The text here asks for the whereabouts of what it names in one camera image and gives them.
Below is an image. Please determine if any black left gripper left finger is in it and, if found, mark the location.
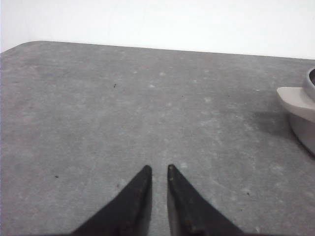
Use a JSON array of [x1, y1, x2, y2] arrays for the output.
[[72, 165, 152, 236]]

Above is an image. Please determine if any stainless steel steamer pot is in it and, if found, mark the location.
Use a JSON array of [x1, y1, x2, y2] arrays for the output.
[[276, 68, 315, 155]]

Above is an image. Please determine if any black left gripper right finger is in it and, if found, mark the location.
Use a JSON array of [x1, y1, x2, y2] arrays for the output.
[[167, 164, 244, 236]]

